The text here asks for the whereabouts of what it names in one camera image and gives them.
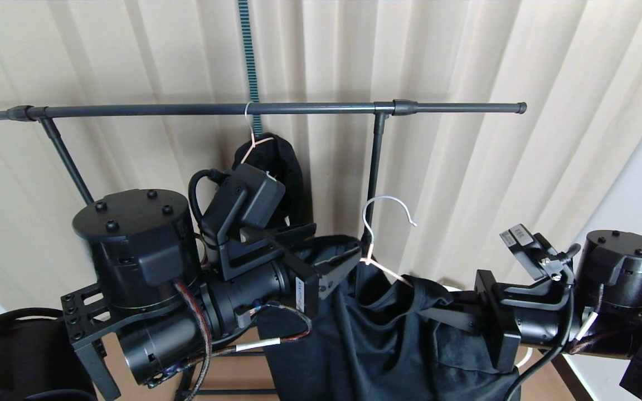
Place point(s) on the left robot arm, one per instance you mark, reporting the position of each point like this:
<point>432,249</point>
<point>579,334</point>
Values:
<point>131,245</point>

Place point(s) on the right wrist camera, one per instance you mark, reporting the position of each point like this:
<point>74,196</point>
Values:
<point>527,245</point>

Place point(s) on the black garment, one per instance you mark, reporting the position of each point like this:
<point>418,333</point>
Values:
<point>382,345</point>

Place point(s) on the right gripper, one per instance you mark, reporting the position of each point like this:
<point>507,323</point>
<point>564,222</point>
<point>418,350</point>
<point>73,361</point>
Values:
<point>538,328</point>

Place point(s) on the black clothes rack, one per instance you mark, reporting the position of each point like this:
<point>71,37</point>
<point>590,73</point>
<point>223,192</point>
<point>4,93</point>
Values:
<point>131,109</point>

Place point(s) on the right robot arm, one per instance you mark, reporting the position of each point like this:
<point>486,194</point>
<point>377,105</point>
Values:
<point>622,267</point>

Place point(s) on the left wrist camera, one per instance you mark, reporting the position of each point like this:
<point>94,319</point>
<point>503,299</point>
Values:
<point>248,195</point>

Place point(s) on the white laundry basket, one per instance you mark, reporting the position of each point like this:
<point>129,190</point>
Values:
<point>526,356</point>

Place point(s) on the beige curtain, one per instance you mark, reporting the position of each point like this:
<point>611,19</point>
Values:
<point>48,55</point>
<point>466,55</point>

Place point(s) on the window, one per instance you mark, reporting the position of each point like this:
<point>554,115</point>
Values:
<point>248,44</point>

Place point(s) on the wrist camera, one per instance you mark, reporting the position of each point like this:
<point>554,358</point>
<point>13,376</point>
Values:
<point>527,245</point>
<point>248,195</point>

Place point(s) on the black shorts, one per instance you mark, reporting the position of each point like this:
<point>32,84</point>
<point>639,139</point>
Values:
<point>293,178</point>

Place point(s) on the pink clothes hanger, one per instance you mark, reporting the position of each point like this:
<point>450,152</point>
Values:
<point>371,242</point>
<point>252,139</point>

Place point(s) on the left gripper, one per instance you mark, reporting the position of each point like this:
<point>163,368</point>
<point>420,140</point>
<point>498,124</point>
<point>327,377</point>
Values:
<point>243,295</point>

